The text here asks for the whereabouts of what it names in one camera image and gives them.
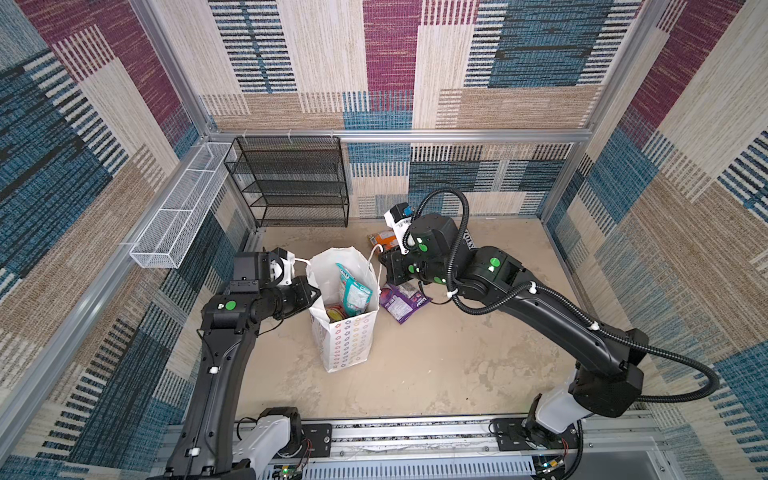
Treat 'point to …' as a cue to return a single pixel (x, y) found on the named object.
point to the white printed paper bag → (344, 344)
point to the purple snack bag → (403, 300)
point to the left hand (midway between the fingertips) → (320, 286)
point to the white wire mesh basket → (167, 239)
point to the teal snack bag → (356, 294)
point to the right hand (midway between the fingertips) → (382, 261)
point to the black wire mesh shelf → (292, 181)
